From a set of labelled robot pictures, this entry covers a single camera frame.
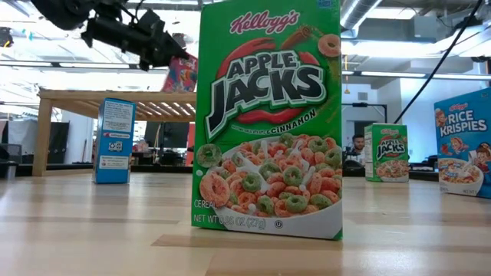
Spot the small grey cylinder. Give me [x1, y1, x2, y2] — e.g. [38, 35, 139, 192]
[5, 160, 18, 181]

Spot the black computer monitor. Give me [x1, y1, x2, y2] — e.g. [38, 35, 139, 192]
[143, 121, 189, 150]

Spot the dark cabinet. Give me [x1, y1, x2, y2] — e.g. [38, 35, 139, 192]
[45, 121, 71, 165]

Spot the blue Rice Krispies cereal box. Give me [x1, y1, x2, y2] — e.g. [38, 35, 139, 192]
[433, 87, 491, 200]
[91, 97, 137, 185]

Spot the wooden slatted shelf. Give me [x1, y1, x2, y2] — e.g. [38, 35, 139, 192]
[31, 88, 197, 178]

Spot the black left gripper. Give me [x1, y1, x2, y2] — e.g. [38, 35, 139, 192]
[132, 21, 192, 73]

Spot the red Froot Loops cereal box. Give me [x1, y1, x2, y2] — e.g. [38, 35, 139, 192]
[160, 52, 199, 94]

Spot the green Apple Jacks cereal box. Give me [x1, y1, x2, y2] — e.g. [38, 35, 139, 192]
[190, 0, 344, 242]
[363, 123, 410, 183]

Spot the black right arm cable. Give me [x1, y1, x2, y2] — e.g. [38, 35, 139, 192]
[394, 0, 485, 124]

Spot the ceiling light strip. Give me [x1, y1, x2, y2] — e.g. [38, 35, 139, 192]
[360, 70, 427, 78]

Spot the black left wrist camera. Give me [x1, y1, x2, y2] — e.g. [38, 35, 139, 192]
[142, 8, 163, 25]

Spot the person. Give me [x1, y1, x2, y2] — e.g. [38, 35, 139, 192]
[346, 133, 367, 166]

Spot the red panel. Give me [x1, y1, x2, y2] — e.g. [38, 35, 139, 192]
[185, 122, 197, 167]

